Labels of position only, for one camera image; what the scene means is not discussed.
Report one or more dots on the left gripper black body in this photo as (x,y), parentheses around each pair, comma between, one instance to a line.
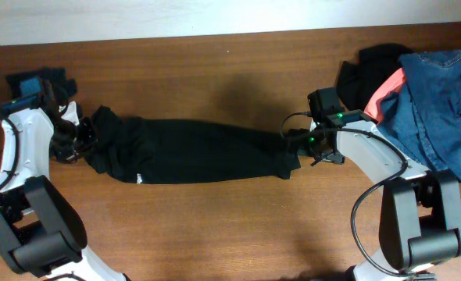
(81,136)

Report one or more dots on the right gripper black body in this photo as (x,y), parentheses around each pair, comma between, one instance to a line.
(311,144)

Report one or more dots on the black t-shirt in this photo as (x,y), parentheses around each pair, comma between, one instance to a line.
(175,151)

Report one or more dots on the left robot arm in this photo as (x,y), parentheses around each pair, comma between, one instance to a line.
(40,232)

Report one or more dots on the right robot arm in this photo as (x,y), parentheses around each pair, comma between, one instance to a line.
(420,220)

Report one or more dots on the black Nike sock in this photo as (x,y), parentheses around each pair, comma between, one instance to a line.
(30,82)

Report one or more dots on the pink paper tag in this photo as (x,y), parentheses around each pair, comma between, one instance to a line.
(392,85)

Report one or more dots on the blue denim jeans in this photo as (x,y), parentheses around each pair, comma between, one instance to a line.
(423,119)

